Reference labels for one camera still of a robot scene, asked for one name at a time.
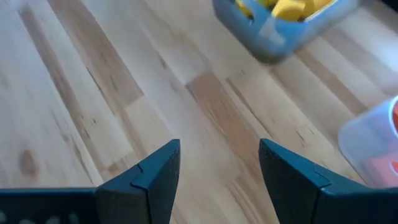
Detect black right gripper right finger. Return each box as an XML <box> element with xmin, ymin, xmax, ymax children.
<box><xmin>259</xmin><ymin>138</ymin><xmax>394</xmax><ymax>224</ymax></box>

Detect yellow cylinder block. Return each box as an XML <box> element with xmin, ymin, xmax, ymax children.
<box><xmin>257</xmin><ymin>0</ymin><xmax>279</xmax><ymax>9</ymax></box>

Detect clear plastic bin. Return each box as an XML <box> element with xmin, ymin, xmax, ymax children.
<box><xmin>338</xmin><ymin>95</ymin><xmax>398</xmax><ymax>190</ymax></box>

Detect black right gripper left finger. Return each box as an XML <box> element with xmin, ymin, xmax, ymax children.
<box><xmin>95</xmin><ymin>139</ymin><xmax>182</xmax><ymax>224</ymax></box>

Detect yellow arch block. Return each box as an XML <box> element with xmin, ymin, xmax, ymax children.
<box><xmin>233</xmin><ymin>0</ymin><xmax>253</xmax><ymax>19</ymax></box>

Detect red cube block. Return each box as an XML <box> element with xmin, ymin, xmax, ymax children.
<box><xmin>365</xmin><ymin>155</ymin><xmax>398</xmax><ymax>189</ymax></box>

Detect blue-grey translucent plastic bin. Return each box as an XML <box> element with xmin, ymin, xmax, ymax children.
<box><xmin>212</xmin><ymin>0</ymin><xmax>363</xmax><ymax>65</ymax></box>

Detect yellow short rectangular block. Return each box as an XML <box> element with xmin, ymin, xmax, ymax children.
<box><xmin>271</xmin><ymin>0</ymin><xmax>308</xmax><ymax>22</ymax></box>

